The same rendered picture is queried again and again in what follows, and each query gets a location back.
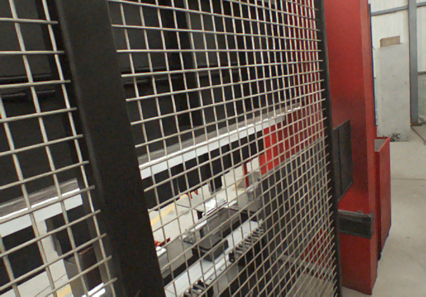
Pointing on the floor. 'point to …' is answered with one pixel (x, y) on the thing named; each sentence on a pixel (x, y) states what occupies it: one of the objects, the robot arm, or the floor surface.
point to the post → (101, 132)
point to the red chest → (383, 190)
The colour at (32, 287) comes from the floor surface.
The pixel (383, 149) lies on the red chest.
